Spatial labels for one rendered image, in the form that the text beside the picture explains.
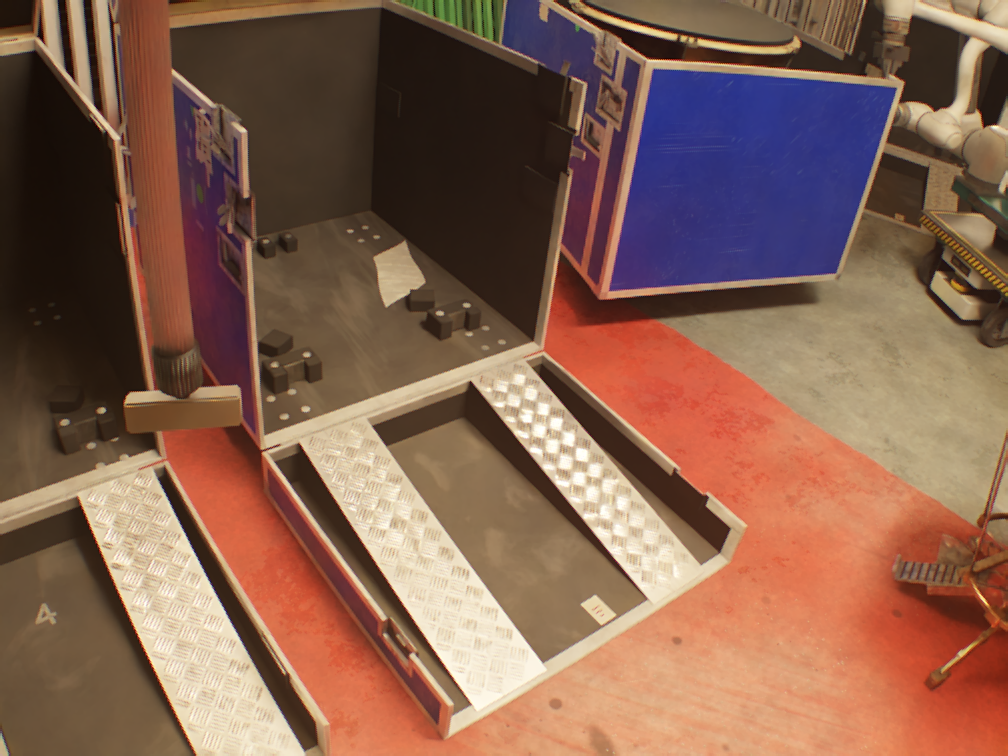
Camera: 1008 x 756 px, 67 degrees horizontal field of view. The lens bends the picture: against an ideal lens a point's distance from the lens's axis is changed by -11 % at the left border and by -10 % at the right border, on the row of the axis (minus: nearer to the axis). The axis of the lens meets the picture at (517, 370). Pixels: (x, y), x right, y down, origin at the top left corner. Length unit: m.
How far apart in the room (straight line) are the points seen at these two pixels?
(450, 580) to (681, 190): 1.42
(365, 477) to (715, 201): 1.44
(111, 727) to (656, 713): 1.12
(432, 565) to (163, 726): 0.67
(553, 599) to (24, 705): 1.17
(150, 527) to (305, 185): 1.42
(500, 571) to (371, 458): 0.41
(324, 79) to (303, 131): 0.19
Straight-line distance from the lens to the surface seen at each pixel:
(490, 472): 2.22
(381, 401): 2.18
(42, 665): 1.93
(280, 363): 2.21
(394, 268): 2.74
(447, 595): 1.88
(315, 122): 2.87
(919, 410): 3.06
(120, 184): 1.70
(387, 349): 2.36
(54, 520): 2.07
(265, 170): 2.85
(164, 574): 1.89
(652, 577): 2.06
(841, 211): 3.15
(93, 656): 1.91
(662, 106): 2.52
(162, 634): 1.83
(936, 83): 6.18
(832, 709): 2.02
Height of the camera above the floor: 1.54
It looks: 36 degrees down
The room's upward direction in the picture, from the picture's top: 9 degrees clockwise
